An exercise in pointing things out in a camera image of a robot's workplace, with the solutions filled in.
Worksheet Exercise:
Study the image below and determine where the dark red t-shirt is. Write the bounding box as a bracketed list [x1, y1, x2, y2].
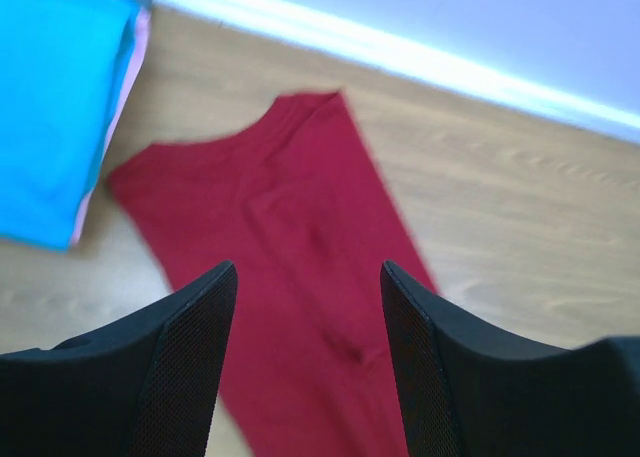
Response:
[108, 92, 432, 456]

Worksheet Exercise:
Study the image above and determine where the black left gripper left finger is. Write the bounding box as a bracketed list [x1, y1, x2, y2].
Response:
[1, 262, 237, 456]

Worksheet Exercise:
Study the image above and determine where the folded pink t-shirt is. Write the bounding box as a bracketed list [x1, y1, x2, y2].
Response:
[69, 9, 151, 246]

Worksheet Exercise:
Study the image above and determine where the folded cyan t-shirt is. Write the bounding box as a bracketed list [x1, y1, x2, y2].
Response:
[1, 0, 151, 250]

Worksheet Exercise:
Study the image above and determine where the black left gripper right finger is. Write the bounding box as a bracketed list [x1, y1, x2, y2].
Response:
[380, 261, 639, 456]

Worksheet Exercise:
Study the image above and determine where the aluminium table edge rail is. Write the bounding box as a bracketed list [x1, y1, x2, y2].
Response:
[157, 0, 639, 143]

